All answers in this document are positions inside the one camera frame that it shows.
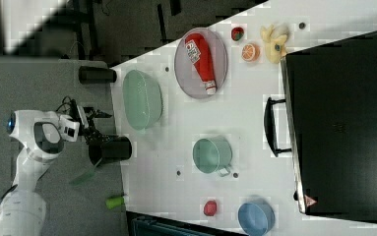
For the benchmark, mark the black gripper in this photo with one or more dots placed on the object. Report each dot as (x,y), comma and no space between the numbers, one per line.
(87,129)

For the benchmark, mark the green plastic strainer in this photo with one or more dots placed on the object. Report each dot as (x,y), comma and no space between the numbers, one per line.
(142,100)

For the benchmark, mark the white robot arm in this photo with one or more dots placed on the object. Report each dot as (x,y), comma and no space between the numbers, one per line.
(42,135)

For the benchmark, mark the black utensil holder cup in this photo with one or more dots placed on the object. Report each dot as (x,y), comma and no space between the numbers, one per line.
(115,150)

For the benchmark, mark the black cylinder cup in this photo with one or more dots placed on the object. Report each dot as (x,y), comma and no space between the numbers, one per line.
(93,75)

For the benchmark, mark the green slotted spatula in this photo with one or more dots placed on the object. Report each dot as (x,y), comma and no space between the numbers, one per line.
(87,175)

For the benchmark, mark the lime green cylinder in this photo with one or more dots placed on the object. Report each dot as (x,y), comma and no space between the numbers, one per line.
(114,202)

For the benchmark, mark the grey round plate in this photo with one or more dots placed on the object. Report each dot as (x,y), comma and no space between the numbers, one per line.
(185,72)

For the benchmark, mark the dark blue crate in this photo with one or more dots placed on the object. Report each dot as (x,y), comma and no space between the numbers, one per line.
(147,225)

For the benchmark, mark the red ketchup bottle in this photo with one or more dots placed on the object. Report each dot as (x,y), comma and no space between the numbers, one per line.
(199,54)

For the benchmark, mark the red toy strawberry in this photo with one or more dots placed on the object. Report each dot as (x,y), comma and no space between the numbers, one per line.
(210,208)

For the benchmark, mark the red green toy fruit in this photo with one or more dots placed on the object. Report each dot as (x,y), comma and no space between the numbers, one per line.
(237,33)

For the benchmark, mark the orange slice toy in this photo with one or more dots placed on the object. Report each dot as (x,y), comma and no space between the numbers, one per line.
(250,52)

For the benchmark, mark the blue bowl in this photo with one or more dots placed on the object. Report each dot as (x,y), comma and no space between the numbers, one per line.
(256,218)

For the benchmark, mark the black toaster oven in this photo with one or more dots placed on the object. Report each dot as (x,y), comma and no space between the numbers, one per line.
(330,96)

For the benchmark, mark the green cup with handle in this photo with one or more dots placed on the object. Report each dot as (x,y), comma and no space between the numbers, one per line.
(213,155)

